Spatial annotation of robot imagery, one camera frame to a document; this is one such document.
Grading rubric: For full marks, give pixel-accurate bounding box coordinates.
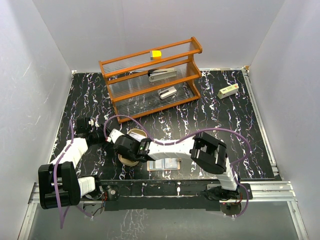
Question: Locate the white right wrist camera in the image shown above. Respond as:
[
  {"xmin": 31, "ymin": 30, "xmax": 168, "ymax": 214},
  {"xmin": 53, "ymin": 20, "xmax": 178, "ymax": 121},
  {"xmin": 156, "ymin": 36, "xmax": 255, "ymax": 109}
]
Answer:
[{"xmin": 106, "ymin": 129, "xmax": 124, "ymax": 144}]

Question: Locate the white staples box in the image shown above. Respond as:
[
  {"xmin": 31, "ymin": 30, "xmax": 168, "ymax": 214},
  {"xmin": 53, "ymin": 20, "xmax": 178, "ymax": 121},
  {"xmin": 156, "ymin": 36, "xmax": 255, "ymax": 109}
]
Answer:
[{"xmin": 217, "ymin": 84, "xmax": 239, "ymax": 99}]

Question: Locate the orange wooden shelf rack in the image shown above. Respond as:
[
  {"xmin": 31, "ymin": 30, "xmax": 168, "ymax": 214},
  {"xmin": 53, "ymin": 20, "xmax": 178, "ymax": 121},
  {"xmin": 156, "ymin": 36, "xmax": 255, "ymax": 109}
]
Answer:
[{"xmin": 99, "ymin": 36, "xmax": 203, "ymax": 123}]

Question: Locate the pink leather card holder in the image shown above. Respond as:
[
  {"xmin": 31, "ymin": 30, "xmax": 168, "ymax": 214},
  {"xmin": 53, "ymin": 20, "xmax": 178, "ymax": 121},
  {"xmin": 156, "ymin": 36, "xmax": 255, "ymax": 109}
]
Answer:
[{"xmin": 147, "ymin": 158, "xmax": 181, "ymax": 171}]

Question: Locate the yellow grey tape dispenser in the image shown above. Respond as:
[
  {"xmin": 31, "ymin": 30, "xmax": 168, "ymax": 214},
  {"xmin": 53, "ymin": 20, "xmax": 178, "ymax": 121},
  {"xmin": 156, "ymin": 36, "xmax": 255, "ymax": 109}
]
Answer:
[{"xmin": 150, "ymin": 50, "xmax": 162, "ymax": 61}]

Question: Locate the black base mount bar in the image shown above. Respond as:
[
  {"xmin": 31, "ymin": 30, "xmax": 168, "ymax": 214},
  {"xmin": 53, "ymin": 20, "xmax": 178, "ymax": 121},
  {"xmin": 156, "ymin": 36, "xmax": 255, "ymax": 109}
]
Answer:
[{"xmin": 101, "ymin": 179, "xmax": 221, "ymax": 212}]

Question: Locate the large grey black stapler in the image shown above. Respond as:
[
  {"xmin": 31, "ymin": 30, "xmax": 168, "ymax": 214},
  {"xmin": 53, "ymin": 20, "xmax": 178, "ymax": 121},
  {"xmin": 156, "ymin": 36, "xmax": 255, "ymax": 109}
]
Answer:
[{"xmin": 147, "ymin": 68, "xmax": 177, "ymax": 83}]

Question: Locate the beige card box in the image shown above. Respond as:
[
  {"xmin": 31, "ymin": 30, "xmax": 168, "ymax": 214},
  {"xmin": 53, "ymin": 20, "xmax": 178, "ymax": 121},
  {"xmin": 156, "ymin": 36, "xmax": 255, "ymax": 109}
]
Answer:
[{"xmin": 118, "ymin": 128, "xmax": 147, "ymax": 167}]

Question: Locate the aluminium frame rail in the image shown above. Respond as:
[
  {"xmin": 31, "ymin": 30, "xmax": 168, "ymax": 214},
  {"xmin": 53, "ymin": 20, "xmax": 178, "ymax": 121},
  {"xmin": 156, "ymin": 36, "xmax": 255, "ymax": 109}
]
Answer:
[{"xmin": 242, "ymin": 66, "xmax": 310, "ymax": 240}]

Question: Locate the silver patterned credit card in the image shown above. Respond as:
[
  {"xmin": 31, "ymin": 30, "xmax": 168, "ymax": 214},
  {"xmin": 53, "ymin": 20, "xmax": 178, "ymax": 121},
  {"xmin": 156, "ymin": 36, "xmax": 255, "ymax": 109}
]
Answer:
[{"xmin": 164, "ymin": 158, "xmax": 180, "ymax": 170}]

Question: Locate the small white stapler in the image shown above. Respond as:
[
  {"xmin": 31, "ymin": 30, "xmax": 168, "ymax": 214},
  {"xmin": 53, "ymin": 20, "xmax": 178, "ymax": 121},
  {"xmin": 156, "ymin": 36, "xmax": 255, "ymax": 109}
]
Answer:
[{"xmin": 158, "ymin": 86, "xmax": 177, "ymax": 100}]

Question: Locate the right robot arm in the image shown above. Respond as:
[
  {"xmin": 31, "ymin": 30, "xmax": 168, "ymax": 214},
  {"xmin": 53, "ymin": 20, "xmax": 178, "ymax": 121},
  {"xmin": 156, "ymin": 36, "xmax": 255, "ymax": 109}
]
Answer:
[{"xmin": 109, "ymin": 129, "xmax": 241, "ymax": 199}]

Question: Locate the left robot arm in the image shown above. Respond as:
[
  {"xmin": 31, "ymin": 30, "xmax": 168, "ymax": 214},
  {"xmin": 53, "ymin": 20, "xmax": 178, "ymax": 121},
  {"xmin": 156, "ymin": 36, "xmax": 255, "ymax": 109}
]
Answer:
[{"xmin": 38, "ymin": 117, "xmax": 105, "ymax": 210}]

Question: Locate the white card stack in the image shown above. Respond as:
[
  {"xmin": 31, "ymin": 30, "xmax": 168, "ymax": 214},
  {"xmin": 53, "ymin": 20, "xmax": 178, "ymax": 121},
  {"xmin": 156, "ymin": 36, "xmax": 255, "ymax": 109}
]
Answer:
[{"xmin": 128, "ymin": 132, "xmax": 145, "ymax": 142}]

